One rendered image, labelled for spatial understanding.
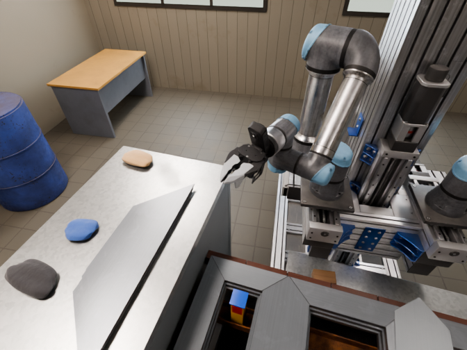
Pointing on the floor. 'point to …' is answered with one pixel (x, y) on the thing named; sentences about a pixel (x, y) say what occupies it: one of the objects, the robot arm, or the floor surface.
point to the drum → (26, 159)
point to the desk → (100, 89)
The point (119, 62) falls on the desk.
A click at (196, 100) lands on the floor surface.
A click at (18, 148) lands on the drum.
